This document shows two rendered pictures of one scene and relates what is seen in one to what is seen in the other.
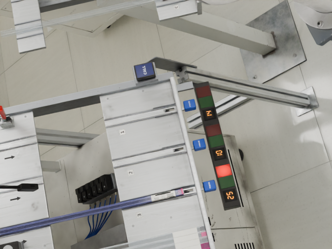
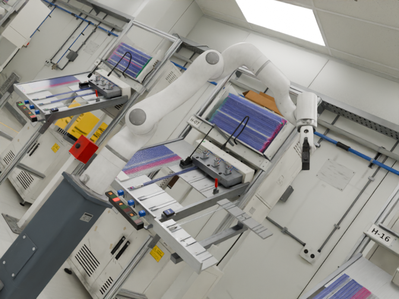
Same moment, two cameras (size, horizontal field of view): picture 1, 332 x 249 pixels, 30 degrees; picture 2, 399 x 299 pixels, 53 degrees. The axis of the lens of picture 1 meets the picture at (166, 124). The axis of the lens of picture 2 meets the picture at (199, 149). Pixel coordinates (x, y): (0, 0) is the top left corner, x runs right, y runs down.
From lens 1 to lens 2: 2.25 m
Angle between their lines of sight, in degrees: 77
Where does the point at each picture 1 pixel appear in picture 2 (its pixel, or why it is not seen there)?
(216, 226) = (111, 260)
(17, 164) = (201, 184)
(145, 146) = (154, 197)
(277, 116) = not seen: outside the picture
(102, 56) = not seen: outside the picture
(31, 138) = (202, 191)
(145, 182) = (147, 188)
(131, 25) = not seen: outside the picture
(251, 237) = (91, 278)
